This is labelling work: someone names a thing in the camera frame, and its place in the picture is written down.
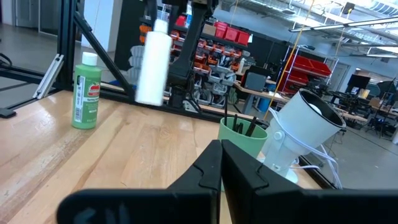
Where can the grey storage bin stack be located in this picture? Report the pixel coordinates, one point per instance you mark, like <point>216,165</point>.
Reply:
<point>214,84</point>

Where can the large white paint bottle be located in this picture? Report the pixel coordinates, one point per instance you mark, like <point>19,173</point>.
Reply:
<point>154,62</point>

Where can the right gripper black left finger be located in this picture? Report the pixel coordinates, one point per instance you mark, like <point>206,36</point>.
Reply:
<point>186,205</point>

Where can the black paintbrush gold ferrule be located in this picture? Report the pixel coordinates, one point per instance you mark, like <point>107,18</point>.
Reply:
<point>235,123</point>

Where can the black paintbrush silver ferrule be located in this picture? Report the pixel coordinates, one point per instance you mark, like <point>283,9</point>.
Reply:
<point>226,105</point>
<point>251,126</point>

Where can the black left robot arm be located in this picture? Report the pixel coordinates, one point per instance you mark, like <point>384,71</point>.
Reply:
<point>186,56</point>

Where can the black fan brush orange bristles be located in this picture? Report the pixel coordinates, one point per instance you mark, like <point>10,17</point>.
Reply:
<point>241,128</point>

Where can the red bin rack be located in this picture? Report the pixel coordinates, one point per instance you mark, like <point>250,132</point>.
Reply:
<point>304,67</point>

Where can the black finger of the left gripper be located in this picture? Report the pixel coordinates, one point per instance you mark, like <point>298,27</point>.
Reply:
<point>175,15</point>
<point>151,9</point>

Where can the wooden top workbench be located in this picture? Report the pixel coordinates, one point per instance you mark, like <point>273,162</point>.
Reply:
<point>258,91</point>

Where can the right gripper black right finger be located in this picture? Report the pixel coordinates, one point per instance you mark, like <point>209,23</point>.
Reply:
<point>264,205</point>

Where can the large green paint bottle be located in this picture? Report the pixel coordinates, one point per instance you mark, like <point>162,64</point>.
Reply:
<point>87,93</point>

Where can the white tilted pitcher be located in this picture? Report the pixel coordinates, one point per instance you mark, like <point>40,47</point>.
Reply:
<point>298,124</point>

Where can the black shelf red bins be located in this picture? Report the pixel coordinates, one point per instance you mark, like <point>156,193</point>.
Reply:
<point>230,34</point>

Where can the silver aluminium bar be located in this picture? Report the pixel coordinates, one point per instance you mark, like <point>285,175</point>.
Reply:
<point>48,77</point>

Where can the green plastic cup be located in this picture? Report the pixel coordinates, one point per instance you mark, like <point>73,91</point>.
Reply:
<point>239,140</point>

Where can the grey equipment box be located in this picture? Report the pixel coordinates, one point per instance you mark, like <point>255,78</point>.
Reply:
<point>255,81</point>

